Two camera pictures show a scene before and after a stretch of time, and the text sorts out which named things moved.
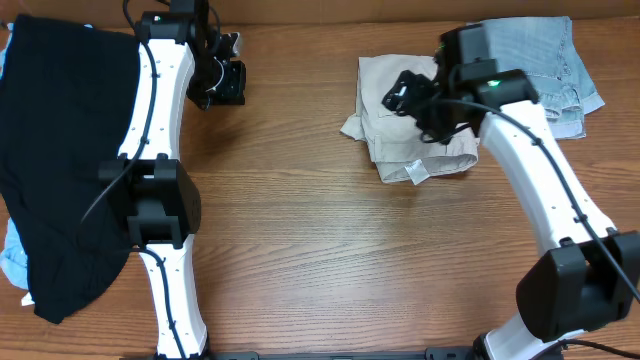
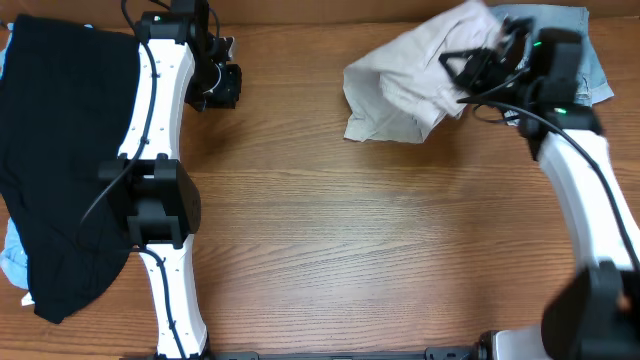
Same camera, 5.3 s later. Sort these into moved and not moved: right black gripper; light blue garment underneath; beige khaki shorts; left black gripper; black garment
Moved: right black gripper; beige khaki shorts
Not moved: black garment; light blue garment underneath; left black gripper
